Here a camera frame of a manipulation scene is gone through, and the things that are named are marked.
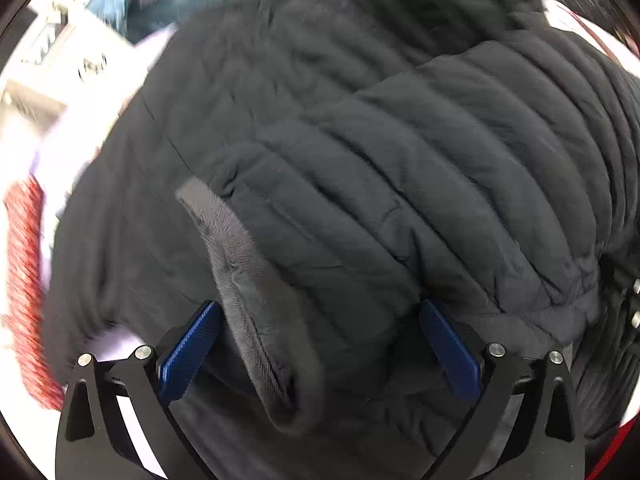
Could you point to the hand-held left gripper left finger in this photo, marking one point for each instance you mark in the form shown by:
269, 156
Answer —
192, 347

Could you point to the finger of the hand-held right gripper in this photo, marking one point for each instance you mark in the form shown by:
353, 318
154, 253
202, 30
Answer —
634, 302

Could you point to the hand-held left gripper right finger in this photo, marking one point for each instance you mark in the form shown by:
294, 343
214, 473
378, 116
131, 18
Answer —
450, 350

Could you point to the black quilted jacket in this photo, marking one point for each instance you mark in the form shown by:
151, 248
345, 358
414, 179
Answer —
350, 160

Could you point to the red patterned cloth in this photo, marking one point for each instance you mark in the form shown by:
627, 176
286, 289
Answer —
25, 270

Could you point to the white equipment cabinet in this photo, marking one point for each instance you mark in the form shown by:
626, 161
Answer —
75, 55

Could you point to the teal bed cover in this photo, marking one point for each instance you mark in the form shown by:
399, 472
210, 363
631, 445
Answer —
170, 20

